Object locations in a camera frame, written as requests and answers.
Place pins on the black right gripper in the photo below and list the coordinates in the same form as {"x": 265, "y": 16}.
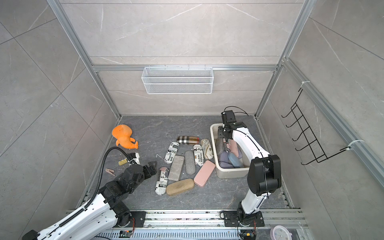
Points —
{"x": 221, "y": 134}

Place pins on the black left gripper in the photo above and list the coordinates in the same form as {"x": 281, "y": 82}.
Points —
{"x": 154, "y": 169}

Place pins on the pink slim case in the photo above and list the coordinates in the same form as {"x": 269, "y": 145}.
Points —
{"x": 234, "y": 148}

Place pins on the newspaper flag case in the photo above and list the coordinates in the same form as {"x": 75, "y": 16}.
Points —
{"x": 162, "y": 181}
{"x": 227, "y": 145}

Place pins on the purple case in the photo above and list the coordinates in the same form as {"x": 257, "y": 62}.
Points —
{"x": 224, "y": 157}
{"x": 225, "y": 165}

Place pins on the stone grey case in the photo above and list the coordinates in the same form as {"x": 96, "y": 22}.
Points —
{"x": 176, "y": 168}

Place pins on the beige plastic storage bin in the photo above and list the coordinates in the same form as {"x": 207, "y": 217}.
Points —
{"x": 228, "y": 173}

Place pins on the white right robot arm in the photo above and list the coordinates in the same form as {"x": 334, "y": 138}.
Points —
{"x": 264, "y": 175}

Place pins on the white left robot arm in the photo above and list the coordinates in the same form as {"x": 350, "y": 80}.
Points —
{"x": 105, "y": 209}

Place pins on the map print glasses case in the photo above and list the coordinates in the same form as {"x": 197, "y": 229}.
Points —
{"x": 207, "y": 149}

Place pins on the plaid glasses case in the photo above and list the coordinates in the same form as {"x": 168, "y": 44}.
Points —
{"x": 188, "y": 140}

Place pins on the small yellow clip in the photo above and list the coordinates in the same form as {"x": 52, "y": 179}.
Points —
{"x": 123, "y": 162}

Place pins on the wooden clothespin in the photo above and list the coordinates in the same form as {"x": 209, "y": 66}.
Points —
{"x": 110, "y": 171}

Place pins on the orange plush toy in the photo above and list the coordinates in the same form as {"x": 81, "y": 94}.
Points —
{"x": 123, "y": 133}

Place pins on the tan fabric case front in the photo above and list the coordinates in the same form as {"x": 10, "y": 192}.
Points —
{"x": 180, "y": 187}

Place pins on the newspaper print case centre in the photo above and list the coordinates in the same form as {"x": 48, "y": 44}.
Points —
{"x": 199, "y": 155}

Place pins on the grey fabric case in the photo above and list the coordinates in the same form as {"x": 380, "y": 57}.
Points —
{"x": 190, "y": 162}

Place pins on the pink flat case right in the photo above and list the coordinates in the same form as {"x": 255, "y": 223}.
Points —
{"x": 204, "y": 173}

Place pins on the white round clock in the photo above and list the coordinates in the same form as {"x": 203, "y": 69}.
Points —
{"x": 280, "y": 233}

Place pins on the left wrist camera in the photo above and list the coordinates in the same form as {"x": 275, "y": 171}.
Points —
{"x": 134, "y": 159}

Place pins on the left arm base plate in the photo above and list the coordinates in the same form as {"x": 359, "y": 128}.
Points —
{"x": 133, "y": 219}

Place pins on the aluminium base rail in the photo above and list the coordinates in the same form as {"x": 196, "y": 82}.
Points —
{"x": 206, "y": 225}

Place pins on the white wire mesh basket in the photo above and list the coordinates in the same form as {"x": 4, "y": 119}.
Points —
{"x": 178, "y": 80}

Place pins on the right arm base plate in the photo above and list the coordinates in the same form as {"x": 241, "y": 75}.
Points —
{"x": 238, "y": 218}

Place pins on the black wire hook rack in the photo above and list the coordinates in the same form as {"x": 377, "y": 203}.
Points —
{"x": 306, "y": 133}

